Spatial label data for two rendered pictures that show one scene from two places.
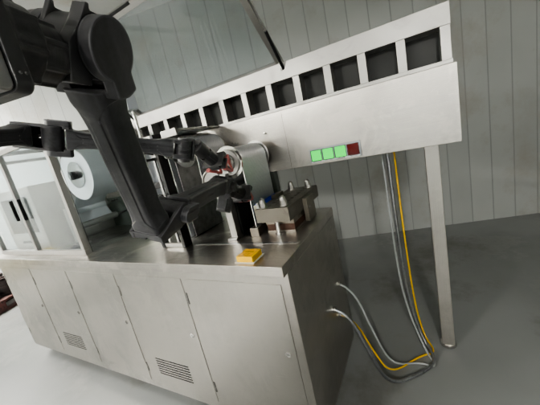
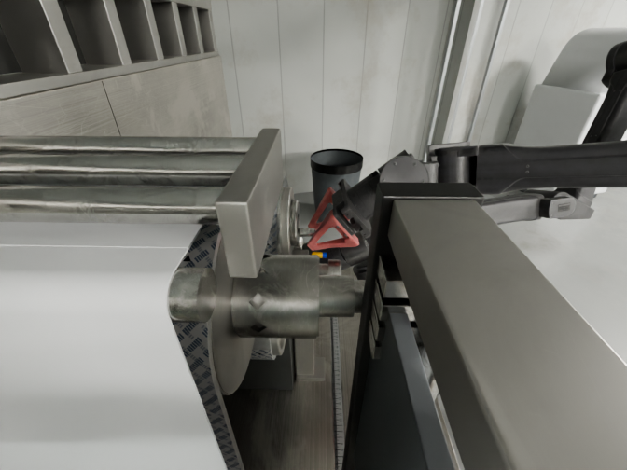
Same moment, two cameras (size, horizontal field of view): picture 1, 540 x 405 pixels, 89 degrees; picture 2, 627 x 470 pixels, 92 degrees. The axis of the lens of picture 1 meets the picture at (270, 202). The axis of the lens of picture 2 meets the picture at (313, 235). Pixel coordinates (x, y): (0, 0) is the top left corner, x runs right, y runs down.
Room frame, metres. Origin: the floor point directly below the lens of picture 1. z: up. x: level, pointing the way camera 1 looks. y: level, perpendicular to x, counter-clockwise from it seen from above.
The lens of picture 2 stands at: (1.40, 0.54, 1.51)
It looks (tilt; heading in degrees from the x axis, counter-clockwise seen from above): 33 degrees down; 242
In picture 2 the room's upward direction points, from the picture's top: straight up
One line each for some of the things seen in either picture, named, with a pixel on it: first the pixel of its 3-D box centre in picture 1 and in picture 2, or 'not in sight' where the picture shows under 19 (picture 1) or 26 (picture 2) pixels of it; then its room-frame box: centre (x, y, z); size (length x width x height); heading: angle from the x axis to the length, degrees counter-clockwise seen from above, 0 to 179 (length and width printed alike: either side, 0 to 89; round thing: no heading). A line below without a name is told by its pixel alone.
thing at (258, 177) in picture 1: (259, 184); not in sight; (1.32, 0.03, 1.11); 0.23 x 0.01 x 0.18; 150
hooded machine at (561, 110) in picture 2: not in sight; (581, 119); (-2.54, -1.03, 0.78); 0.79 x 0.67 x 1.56; 167
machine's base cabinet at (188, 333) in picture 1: (153, 299); not in sight; (1.75, 0.93, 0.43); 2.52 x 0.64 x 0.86; 60
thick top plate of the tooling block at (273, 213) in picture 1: (289, 202); not in sight; (1.29, -0.09, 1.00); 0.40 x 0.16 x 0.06; 150
